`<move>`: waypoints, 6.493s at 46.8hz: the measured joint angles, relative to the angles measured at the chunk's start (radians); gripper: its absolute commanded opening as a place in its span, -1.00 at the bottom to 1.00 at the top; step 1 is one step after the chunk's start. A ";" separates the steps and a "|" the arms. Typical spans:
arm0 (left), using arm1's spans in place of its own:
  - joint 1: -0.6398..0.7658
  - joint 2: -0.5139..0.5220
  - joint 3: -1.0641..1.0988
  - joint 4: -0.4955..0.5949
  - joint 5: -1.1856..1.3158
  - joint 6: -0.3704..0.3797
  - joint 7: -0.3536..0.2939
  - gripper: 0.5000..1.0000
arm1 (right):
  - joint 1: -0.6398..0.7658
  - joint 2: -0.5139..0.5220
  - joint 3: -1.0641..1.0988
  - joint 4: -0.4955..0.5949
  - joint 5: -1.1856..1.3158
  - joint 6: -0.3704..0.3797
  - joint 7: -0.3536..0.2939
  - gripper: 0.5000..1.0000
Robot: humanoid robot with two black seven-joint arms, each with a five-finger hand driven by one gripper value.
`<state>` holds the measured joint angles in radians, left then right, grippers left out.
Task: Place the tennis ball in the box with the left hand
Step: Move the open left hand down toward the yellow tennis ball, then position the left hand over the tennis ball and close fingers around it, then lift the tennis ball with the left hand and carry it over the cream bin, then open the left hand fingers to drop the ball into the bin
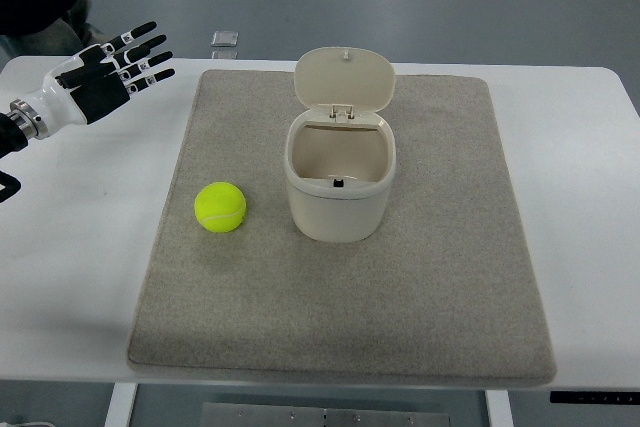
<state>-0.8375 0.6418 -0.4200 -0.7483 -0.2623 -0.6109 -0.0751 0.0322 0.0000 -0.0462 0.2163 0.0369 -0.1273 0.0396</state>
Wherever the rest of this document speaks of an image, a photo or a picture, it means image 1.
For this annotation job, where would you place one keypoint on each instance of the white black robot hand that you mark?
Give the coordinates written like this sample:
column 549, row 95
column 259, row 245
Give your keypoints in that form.
column 90, row 85

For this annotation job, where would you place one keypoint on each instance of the yellow tennis ball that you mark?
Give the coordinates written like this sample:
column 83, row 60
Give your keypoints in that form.
column 220, row 207

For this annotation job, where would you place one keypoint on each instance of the person in dark clothes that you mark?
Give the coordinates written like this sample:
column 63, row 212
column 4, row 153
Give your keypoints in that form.
column 47, row 27

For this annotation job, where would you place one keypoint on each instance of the black table control panel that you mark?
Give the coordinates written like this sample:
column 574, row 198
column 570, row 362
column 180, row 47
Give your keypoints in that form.
column 626, row 398

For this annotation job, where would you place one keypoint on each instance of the grey felt mat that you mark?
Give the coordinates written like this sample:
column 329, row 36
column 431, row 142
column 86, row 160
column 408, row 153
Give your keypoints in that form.
column 442, row 293

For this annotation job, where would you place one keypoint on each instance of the white table leg right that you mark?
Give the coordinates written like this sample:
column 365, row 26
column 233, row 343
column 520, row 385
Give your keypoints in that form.
column 499, row 408

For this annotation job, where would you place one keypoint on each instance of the white table leg left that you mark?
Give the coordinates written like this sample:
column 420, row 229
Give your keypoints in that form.
column 121, row 405

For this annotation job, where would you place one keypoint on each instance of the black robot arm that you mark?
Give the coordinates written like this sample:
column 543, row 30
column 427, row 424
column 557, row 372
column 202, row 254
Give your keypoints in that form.
column 14, row 137

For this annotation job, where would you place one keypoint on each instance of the beige bin with lid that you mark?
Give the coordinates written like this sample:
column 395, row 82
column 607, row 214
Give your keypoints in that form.
column 340, row 153

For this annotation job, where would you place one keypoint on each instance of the small clear floor plate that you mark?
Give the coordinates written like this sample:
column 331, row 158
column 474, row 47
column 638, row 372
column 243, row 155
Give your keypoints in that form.
column 224, row 39

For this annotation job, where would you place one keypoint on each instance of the white table leg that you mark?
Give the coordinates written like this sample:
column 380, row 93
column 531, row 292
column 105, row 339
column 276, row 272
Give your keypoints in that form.
column 499, row 408
column 121, row 405

